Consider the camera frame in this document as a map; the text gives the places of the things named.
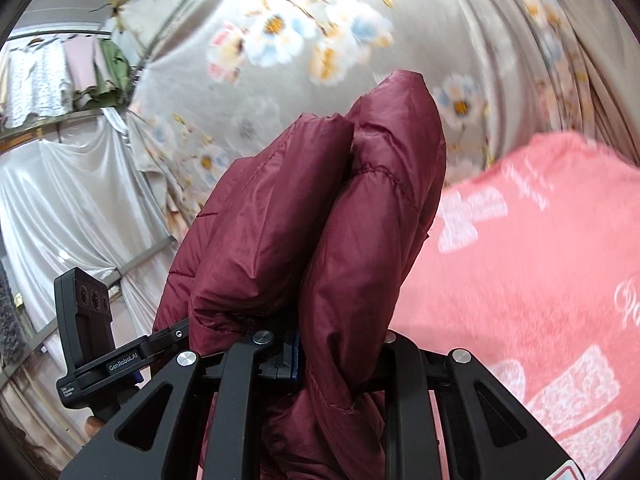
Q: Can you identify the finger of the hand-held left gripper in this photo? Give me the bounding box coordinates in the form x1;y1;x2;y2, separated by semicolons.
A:
147;326;192;358

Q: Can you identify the grey fuzzy cloth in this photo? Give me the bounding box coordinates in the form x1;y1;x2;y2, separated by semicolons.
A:
0;260;28;363

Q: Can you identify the grey floral bed sheet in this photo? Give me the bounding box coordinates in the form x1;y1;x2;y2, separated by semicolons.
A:
112;0;640;286

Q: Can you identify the white satin curtain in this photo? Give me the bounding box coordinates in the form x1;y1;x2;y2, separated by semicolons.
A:
0;110;177;361

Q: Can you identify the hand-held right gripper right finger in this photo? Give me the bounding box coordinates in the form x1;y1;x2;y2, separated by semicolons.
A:
382;330;583;480

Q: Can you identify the green hanging garment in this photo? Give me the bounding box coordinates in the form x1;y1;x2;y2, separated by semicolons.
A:
82;40;132;109

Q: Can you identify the pink patterned fleece blanket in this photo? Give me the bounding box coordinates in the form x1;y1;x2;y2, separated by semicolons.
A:
197;132;640;480

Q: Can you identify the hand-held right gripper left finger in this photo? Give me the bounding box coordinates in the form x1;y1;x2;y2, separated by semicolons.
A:
60;327;304;480

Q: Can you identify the pale pink hanging garment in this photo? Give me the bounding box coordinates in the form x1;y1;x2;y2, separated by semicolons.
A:
61;37;110;105

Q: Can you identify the white patterned hanging garment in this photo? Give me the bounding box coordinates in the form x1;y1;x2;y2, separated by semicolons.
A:
4;40;68;130

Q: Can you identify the maroon puffer jacket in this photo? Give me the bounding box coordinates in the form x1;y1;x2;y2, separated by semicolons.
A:
152;69;448;480

